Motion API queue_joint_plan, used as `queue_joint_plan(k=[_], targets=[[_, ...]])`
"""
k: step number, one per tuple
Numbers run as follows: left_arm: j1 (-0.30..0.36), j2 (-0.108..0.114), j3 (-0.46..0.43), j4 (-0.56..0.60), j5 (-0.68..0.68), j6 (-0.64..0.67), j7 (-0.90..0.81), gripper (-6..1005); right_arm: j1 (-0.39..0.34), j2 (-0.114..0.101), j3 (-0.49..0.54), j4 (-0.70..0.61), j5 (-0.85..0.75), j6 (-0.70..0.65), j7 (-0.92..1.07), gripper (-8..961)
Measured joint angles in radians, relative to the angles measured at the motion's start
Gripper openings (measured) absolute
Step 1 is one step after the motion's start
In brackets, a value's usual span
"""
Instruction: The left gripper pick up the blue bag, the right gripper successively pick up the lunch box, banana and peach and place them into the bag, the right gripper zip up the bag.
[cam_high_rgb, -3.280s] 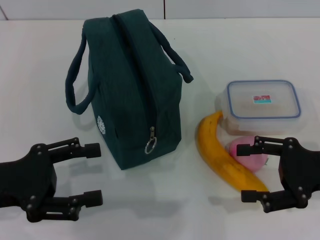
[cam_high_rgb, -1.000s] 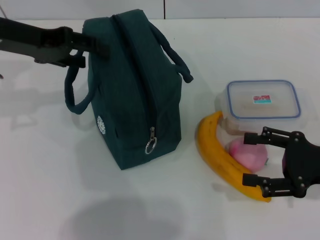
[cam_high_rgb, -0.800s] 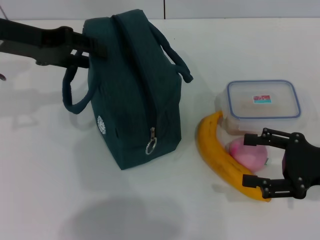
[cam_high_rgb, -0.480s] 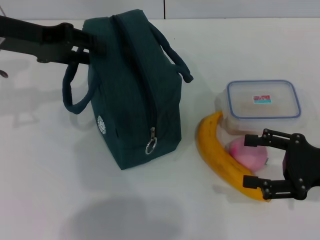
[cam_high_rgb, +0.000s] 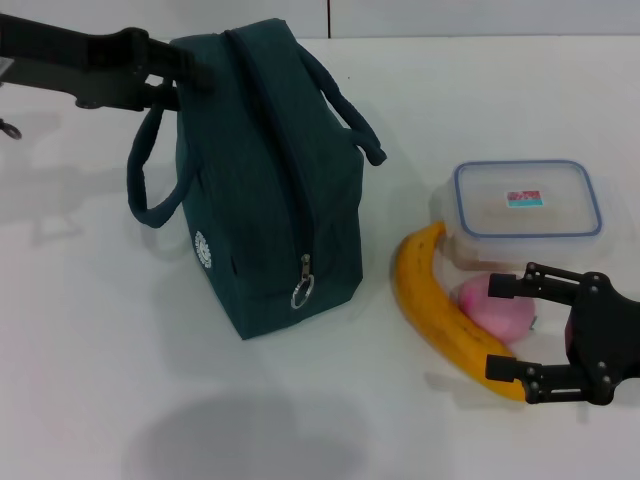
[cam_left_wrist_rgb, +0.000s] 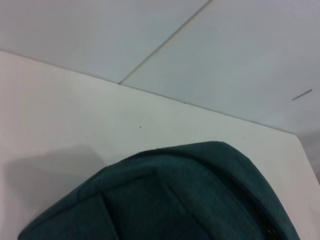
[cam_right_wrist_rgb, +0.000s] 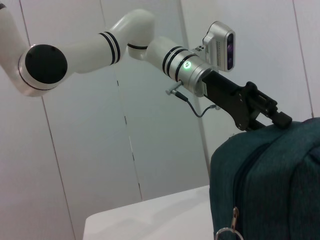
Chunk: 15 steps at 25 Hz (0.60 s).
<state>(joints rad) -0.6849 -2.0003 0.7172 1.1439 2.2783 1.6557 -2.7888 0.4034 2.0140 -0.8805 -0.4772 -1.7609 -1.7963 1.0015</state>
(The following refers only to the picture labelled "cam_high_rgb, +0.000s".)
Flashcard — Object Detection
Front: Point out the clear food container blue seal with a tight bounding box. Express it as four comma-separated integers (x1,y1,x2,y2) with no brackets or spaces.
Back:
432,158,614,274

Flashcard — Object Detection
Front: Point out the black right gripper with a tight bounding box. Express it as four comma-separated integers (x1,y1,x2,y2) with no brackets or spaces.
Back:
485,262,640,406

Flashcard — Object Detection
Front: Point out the dark teal insulated lunch bag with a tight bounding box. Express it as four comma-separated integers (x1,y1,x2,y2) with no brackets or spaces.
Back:
127,17,390,341

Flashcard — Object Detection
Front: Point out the pink toy peach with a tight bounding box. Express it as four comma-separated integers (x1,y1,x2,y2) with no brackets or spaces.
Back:
452,277,535,344

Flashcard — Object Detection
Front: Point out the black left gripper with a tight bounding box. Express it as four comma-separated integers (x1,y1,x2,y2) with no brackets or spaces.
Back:
0,13,216,110

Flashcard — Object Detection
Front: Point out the yellow banana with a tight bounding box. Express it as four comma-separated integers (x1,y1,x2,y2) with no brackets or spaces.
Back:
392,222,526,404

